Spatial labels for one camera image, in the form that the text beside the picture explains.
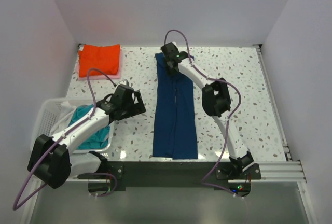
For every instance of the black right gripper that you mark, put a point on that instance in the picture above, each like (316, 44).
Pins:
(170, 66)

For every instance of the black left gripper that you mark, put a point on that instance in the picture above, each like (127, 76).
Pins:
(140, 102)

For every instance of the dark blue printed t-shirt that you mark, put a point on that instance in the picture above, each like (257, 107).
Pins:
(174, 126)

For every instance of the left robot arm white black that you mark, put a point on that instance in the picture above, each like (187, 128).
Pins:
(53, 159)

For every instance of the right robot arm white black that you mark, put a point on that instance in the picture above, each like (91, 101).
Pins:
(216, 103)

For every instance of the folded pink t-shirt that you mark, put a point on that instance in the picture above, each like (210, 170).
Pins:
(101, 76)

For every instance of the teal t-shirt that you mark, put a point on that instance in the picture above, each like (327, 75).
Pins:
(96, 141)

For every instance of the folded orange t-shirt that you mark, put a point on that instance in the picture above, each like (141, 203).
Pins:
(104, 58)

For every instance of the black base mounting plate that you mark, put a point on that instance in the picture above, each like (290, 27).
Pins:
(169, 174)

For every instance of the white plastic laundry basket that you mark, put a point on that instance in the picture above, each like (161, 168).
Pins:
(49, 113)

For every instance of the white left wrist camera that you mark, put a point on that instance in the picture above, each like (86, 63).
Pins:
(124, 82)

